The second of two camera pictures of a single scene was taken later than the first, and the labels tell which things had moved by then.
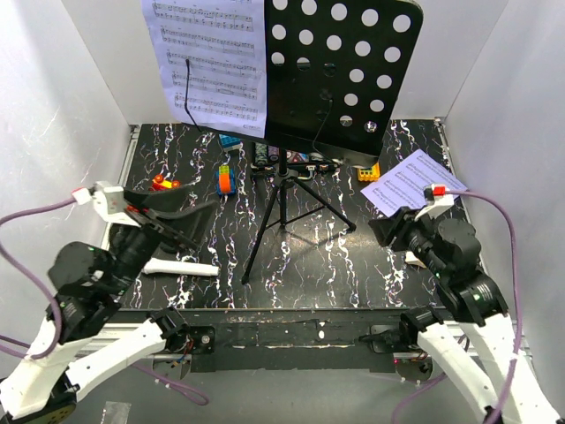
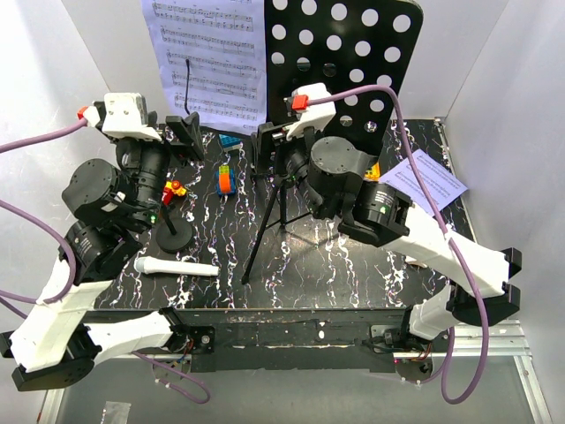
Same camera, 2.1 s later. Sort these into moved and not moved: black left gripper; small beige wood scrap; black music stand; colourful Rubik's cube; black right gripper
Moved: black left gripper; black right gripper
Not moved: colourful Rubik's cube; small beige wood scrap; black music stand
